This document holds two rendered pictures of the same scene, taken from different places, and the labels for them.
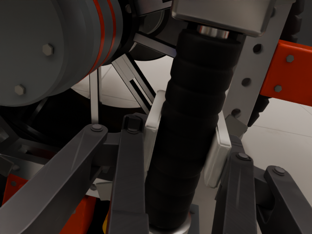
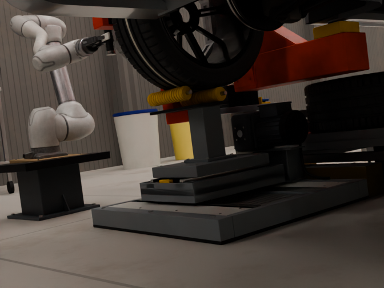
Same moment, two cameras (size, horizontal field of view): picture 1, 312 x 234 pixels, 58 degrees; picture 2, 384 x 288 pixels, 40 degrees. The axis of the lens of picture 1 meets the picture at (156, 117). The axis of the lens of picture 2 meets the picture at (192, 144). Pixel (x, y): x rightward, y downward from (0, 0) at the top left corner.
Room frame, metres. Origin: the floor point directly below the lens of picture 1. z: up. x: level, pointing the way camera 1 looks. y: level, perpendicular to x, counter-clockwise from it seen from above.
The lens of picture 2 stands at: (2.25, -1.37, 0.37)
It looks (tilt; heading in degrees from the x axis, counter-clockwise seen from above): 2 degrees down; 140
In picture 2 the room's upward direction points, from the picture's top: 7 degrees counter-clockwise
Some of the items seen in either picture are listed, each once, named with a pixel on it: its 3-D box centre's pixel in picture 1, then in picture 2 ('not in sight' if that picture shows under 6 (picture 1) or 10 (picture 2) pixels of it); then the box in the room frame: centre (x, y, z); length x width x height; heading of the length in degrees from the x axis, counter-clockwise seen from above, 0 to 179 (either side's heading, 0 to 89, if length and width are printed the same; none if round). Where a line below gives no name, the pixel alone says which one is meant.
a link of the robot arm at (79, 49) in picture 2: not in sight; (86, 46); (-0.06, -0.01, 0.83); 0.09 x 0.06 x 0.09; 88
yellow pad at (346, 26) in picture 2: not in sight; (336, 30); (0.93, 0.63, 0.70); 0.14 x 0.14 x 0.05; 88
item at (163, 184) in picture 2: not in sight; (212, 182); (0.58, 0.14, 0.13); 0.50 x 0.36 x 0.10; 88
